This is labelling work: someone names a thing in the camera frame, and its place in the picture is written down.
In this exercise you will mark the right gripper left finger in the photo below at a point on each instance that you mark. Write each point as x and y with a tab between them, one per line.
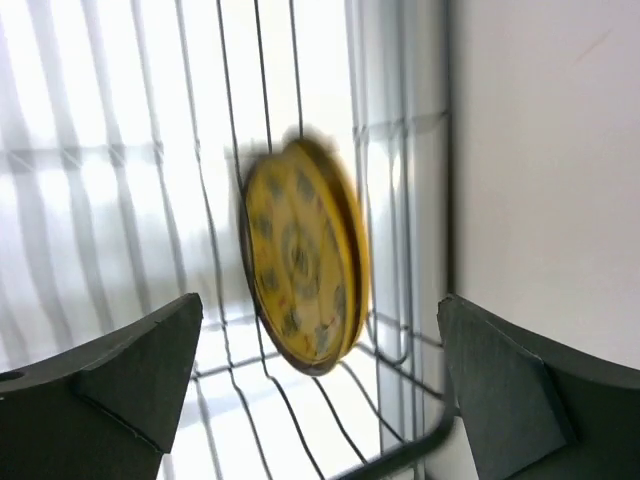
107	409

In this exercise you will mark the black wire dish rack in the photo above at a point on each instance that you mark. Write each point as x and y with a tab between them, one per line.
125	126

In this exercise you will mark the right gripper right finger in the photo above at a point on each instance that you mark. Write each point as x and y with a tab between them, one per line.
534	408

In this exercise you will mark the yellow patterned plate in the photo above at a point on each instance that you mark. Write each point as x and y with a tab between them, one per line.
305	252

